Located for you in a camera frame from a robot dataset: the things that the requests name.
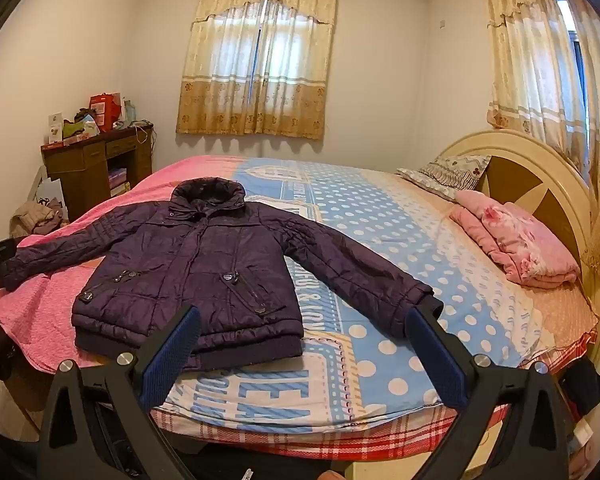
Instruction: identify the brown wooden desk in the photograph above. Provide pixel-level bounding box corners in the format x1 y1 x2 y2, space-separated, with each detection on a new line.
41 126 154 222

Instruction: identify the black cloth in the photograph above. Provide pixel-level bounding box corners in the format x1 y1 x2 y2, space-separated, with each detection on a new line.
561 359 600 417

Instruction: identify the blue polka dot bedsheet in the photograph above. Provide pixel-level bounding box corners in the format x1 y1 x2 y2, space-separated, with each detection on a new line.
152 156 541 433

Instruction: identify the red gift bag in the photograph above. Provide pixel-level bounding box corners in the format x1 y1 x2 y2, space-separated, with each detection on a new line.
90 92 122 129

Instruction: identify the white cable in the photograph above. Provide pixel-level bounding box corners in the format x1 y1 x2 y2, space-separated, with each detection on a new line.
134 120 154 151

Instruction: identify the cream wooden headboard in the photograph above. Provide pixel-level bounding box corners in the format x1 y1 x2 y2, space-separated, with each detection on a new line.
437 130 600 366

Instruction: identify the purple box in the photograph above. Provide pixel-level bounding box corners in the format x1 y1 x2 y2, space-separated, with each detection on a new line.
109 169 130 197

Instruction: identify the white paper bag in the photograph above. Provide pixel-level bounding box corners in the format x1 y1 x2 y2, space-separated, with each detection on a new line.
34 176 69 218

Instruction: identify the beige floral window curtain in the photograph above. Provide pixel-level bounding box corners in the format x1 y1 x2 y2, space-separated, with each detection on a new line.
176 0 339 141
481 0 600 302

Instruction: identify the beige clothes pile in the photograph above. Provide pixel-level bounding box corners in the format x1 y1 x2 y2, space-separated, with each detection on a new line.
10 200 65 238

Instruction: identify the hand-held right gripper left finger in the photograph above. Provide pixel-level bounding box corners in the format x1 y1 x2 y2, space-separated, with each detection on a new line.
39 305 203 480

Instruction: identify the pink knitted blanket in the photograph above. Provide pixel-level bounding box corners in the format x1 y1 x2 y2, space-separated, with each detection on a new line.
0 155 241 368

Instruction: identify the patterned white pillow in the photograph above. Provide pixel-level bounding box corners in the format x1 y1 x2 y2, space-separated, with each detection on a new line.
396 154 493 202

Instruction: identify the purple quilted jacket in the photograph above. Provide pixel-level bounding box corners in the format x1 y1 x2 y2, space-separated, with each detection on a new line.
0 176 444 372

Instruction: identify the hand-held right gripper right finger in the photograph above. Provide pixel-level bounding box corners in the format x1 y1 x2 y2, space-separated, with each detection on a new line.
404 304 578 480

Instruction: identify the folded pink blanket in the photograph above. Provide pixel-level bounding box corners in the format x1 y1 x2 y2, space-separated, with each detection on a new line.
449 189 582 289

